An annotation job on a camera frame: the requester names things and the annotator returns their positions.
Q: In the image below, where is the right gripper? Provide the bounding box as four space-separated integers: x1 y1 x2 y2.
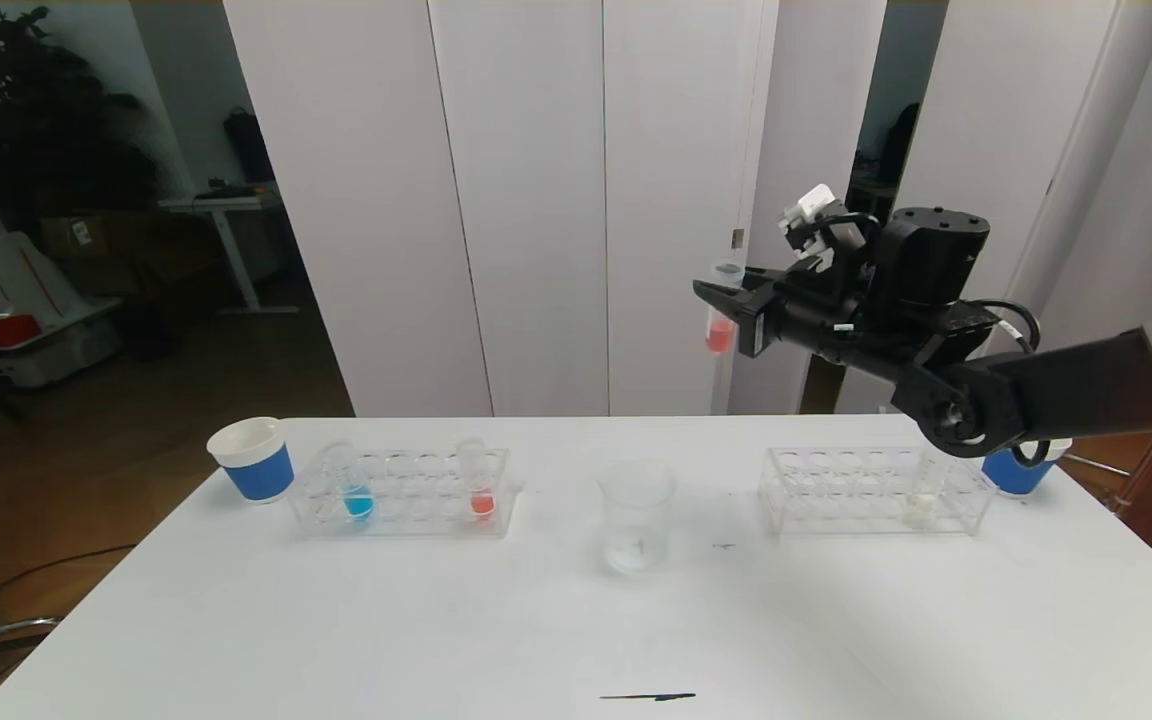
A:
692 266 861 359

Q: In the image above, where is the white machine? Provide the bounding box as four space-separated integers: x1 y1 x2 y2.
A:
0 60 127 391

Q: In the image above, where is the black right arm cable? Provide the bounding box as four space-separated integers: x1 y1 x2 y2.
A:
971 298 1043 353

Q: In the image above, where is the blue white paper cup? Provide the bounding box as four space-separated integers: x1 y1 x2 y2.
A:
981 438 1074 498
207 417 296 504

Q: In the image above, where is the black bag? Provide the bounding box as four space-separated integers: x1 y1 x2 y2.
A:
224 106 279 185

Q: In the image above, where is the dark green potted plant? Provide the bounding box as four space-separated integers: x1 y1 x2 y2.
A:
0 0 162 241

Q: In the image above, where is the cardboard box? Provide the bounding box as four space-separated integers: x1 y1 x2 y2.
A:
41 211 142 297

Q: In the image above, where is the black floor cable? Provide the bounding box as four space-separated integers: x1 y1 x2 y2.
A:
0 545 137 636

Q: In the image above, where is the test tube with red pigment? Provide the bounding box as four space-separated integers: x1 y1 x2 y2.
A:
703 261 746 354
458 438 497 521

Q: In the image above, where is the clear glass beaker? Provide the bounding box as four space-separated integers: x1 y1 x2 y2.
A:
595 460 678 576

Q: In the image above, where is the white desk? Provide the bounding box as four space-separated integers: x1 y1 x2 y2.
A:
160 188 302 317

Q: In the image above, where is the clear acrylic test tube rack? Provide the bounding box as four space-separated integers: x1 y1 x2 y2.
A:
291 447 517 541
757 445 995 538

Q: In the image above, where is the test tube with blue pigment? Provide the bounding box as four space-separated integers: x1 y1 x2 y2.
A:
339 443 377 525

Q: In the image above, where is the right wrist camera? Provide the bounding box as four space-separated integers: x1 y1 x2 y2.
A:
779 184 842 241

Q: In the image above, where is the test tube with white pigment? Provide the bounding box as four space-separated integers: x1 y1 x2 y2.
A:
904 445 952 529

